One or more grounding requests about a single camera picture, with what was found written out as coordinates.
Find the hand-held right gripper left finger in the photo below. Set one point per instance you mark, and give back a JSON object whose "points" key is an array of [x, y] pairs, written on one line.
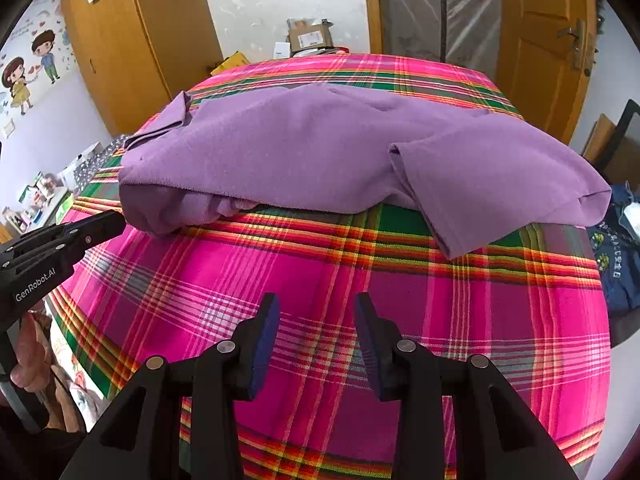
{"points": [[264, 342]]}

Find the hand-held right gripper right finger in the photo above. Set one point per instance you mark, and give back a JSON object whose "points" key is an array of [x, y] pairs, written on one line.
{"points": [[368, 345]]}

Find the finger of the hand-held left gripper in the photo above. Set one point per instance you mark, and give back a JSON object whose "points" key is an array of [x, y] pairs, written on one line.
{"points": [[75, 240]]}

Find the purple fleece garment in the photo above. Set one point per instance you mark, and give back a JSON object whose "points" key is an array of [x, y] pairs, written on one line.
{"points": [[300, 150]]}

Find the person's left forearm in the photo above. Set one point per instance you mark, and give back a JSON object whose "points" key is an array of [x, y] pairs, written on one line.
{"points": [[40, 455]]}

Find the person's left hand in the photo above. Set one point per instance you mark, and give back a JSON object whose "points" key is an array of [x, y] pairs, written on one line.
{"points": [[32, 355]]}

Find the cluttered side table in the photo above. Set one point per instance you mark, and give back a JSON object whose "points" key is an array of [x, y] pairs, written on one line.
{"points": [[40, 205]]}

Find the white storage box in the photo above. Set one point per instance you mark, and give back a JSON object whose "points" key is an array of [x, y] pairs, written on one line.
{"points": [[82, 165]]}

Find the pink plaid bed sheet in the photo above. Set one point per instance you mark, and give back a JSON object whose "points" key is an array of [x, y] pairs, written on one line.
{"points": [[200, 285]]}

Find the floral pink cloth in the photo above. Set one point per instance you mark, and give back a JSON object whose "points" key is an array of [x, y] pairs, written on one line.
{"points": [[82, 400]]}

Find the wooden wardrobe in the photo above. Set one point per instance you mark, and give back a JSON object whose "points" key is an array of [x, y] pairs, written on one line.
{"points": [[125, 50]]}

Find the yellow box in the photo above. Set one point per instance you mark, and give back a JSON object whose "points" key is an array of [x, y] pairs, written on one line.
{"points": [[230, 64]]}

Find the blue denim bag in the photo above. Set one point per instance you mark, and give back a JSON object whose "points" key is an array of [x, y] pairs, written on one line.
{"points": [[620, 270]]}

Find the small white box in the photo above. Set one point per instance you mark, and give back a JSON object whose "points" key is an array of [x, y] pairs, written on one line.
{"points": [[282, 51]]}

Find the cardboard box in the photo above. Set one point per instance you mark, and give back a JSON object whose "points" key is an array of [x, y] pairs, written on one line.
{"points": [[310, 37]]}

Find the flat cardboard piece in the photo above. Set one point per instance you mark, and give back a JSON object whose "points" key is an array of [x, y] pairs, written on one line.
{"points": [[597, 135]]}

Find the translucent door curtain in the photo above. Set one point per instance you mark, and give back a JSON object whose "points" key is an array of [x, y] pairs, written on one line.
{"points": [[415, 10]]}

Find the wooden door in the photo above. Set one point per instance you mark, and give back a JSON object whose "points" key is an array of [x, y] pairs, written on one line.
{"points": [[540, 35]]}

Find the white wall socket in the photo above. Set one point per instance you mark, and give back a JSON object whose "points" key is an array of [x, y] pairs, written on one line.
{"points": [[7, 128]]}

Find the cartoon couple wall sticker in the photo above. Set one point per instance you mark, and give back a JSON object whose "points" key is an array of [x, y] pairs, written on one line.
{"points": [[15, 80]]}

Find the wooden door frame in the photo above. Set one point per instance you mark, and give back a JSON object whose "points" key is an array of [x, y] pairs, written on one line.
{"points": [[371, 5]]}

